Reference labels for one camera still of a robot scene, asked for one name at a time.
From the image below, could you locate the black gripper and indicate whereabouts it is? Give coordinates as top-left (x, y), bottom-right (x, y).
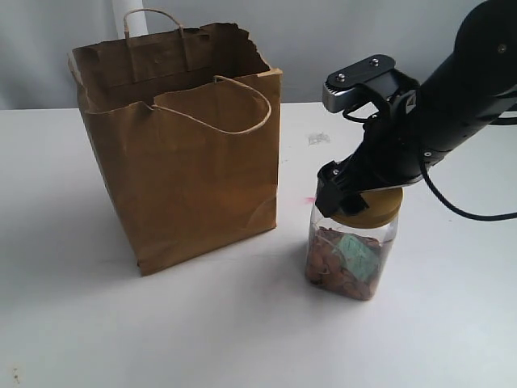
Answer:
top-left (315, 86), bottom-right (444, 217)

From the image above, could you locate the clear jar with yellow lid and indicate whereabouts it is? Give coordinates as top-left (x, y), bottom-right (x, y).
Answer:
top-left (305, 188), bottom-right (403, 301)

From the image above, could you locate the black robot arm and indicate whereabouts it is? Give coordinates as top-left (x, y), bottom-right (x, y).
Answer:
top-left (316, 1), bottom-right (516, 217)

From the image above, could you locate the brown paper bag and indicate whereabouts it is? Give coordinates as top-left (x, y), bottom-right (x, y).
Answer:
top-left (69, 23), bottom-right (282, 276)

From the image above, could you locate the clear plastic scrap on table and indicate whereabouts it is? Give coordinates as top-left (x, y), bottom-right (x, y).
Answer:
top-left (308, 133), bottom-right (331, 146)

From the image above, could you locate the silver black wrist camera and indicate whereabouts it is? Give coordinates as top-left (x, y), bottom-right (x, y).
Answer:
top-left (322, 54), bottom-right (419, 113)

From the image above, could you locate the black cable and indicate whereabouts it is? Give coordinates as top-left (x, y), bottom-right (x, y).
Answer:
top-left (343, 104), bottom-right (517, 221)

